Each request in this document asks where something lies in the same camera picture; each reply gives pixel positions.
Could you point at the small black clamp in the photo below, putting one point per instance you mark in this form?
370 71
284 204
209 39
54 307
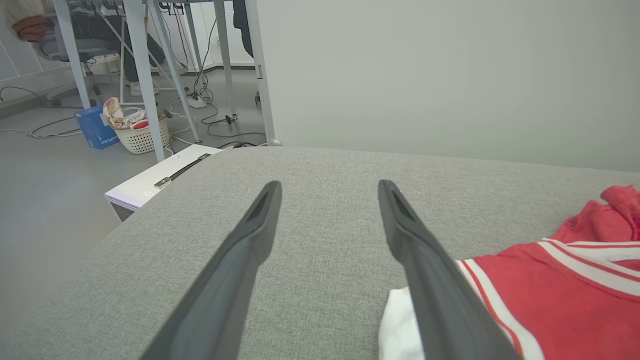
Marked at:
230 119

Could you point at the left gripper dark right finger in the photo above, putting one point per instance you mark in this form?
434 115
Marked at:
440 300

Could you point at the grey metal table frame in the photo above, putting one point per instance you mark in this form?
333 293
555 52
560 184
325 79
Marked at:
142 75

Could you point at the small white power strip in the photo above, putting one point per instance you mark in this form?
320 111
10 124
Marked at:
198 102

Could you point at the clothes pile in basket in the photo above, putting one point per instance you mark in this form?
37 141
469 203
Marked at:
122 117

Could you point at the grey metal partition post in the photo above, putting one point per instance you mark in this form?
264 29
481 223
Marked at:
260 75

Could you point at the black hanging garment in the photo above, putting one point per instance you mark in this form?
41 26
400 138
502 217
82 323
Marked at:
242 25

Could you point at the white partition panel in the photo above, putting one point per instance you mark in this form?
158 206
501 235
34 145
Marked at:
450 75

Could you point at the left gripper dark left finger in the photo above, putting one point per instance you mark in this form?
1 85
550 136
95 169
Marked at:
225 290

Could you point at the blue cardboard box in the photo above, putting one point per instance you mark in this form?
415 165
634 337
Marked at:
95 130

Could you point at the white plastic laundry basket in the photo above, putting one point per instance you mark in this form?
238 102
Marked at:
145 140

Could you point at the red and white jersey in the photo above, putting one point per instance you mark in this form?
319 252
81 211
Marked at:
540 295

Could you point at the grey office chair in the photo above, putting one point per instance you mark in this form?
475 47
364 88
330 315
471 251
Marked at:
75 47

